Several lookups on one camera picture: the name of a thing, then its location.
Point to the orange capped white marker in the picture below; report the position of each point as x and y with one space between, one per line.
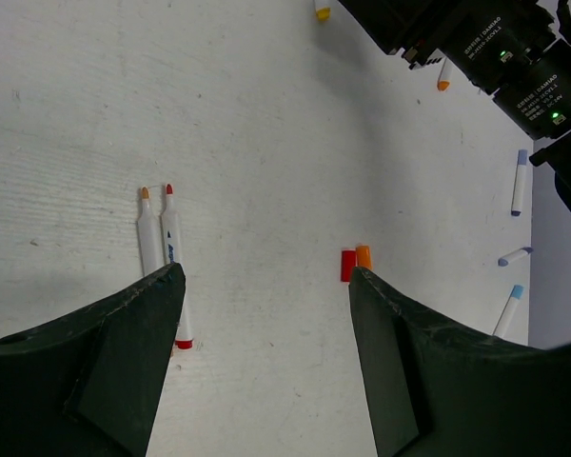
149 236

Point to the peach capped white marker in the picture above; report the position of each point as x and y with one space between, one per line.
444 79

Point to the red white marker body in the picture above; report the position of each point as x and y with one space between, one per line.
173 246

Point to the orange marker cap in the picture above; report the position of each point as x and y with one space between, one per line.
364 257

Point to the purple capped white marker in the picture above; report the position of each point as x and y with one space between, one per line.
519 183

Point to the light blue capped marker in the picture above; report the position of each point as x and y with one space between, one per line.
508 311

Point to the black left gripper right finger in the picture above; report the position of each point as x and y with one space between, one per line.
435 387

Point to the red marker cap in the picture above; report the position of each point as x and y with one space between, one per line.
348 263

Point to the yellow capped white marker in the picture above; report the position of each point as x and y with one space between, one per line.
322 10

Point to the black left gripper left fingers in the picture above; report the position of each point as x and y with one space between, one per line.
89 383

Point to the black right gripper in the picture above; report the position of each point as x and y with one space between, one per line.
517 52

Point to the thin purple tipped pen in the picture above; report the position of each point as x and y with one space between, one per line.
514 256

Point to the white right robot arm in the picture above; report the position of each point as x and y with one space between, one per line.
515 51

